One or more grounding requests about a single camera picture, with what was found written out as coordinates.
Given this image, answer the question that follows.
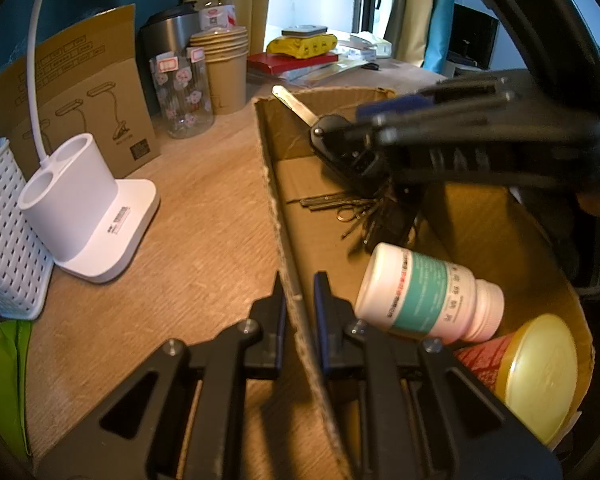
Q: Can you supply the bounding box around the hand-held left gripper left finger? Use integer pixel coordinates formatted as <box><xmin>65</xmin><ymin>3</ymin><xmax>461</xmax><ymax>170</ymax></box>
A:
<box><xmin>32</xmin><ymin>270</ymin><xmax>288</xmax><ymax>480</ymax></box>

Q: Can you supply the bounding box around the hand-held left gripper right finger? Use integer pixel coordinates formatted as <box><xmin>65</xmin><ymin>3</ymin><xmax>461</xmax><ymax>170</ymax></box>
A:
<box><xmin>314</xmin><ymin>271</ymin><xmax>563</xmax><ymax>480</ymax></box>

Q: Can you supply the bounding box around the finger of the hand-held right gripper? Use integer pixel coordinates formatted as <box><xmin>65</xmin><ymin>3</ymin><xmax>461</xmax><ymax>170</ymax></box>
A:
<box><xmin>370</xmin><ymin>107</ymin><xmax>536</xmax><ymax>173</ymax></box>
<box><xmin>356</xmin><ymin>76</ymin><xmax>512</xmax><ymax>122</ymax></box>

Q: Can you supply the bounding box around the black car key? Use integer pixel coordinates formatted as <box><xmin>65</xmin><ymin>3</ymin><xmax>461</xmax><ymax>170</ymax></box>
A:
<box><xmin>271</xmin><ymin>85</ymin><xmax>396</xmax><ymax>186</ymax></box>

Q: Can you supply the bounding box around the torn cardboard box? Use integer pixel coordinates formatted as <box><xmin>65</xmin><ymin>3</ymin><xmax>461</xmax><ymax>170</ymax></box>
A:
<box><xmin>252</xmin><ymin>86</ymin><xmax>597</xmax><ymax>480</ymax></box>

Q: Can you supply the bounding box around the white teal-label pill bottle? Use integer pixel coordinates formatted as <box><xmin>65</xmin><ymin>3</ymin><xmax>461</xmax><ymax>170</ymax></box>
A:
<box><xmin>355</xmin><ymin>242</ymin><xmax>506</xmax><ymax>345</ymax></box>

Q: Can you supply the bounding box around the teal curtain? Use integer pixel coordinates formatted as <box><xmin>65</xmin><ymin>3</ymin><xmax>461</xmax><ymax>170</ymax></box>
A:
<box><xmin>422</xmin><ymin>0</ymin><xmax>456</xmax><ymax>76</ymax></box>

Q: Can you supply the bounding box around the silver foil packet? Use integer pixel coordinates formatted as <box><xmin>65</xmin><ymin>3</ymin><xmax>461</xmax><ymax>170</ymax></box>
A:
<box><xmin>247</xmin><ymin>65</ymin><xmax>351</xmax><ymax>86</ymax></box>

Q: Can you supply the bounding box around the black television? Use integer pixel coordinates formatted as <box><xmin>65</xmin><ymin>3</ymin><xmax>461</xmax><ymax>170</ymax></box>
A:
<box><xmin>447</xmin><ymin>2</ymin><xmax>501</xmax><ymax>68</ymax></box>

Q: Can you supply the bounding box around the yellow wipes pack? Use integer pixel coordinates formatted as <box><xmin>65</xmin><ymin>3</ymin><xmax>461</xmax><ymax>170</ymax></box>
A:
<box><xmin>266</xmin><ymin>34</ymin><xmax>338</xmax><ymax>58</ymax></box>

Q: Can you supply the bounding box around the bunch of metal keys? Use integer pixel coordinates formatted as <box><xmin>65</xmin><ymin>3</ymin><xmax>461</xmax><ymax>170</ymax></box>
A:
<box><xmin>286</xmin><ymin>192</ymin><xmax>421</xmax><ymax>256</ymax></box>

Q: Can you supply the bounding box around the grey flat case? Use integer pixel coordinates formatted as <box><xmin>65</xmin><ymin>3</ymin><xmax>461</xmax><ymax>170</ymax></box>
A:
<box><xmin>281</xmin><ymin>25</ymin><xmax>328</xmax><ymax>39</ymax></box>

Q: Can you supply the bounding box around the red book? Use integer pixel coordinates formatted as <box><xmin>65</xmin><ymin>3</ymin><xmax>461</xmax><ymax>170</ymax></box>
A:
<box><xmin>246</xmin><ymin>52</ymin><xmax>341</xmax><ymax>73</ymax></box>

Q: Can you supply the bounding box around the stack of brown paper cups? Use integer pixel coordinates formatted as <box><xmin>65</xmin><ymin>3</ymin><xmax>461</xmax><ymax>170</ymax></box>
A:
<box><xmin>190</xmin><ymin>26</ymin><xmax>251</xmax><ymax>115</ymax></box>

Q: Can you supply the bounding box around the white desk lamp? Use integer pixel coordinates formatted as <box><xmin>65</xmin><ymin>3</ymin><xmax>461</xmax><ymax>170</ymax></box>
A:
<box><xmin>17</xmin><ymin>0</ymin><xmax>161</xmax><ymax>285</ymax></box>

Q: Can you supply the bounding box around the glass jar with stickers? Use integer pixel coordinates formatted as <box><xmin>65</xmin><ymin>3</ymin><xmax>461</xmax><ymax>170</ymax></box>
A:
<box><xmin>149</xmin><ymin>50</ymin><xmax>216</xmax><ymax>140</ymax></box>

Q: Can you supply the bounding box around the red can with yellow lid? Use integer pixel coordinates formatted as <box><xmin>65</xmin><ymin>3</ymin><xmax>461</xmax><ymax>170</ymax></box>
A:
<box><xmin>452</xmin><ymin>313</ymin><xmax>579</xmax><ymax>446</ymax></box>

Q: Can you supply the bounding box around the stainless steel container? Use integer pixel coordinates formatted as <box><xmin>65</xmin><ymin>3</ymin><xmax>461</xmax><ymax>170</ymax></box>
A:
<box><xmin>139</xmin><ymin>2</ymin><xmax>201</xmax><ymax>111</ymax></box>

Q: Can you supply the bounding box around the green packet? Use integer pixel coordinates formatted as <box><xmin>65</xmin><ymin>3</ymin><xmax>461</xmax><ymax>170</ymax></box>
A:
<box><xmin>0</xmin><ymin>317</ymin><xmax>33</xmax><ymax>461</ymax></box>

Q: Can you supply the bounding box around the white plastic basket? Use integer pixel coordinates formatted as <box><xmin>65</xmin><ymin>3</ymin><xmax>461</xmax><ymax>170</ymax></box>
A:
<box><xmin>0</xmin><ymin>137</ymin><xmax>55</xmax><ymax>320</ymax></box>

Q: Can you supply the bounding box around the printed cardboard lamp box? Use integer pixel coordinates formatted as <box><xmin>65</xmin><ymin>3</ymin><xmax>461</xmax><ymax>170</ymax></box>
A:
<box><xmin>0</xmin><ymin>4</ymin><xmax>162</xmax><ymax>181</ymax></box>

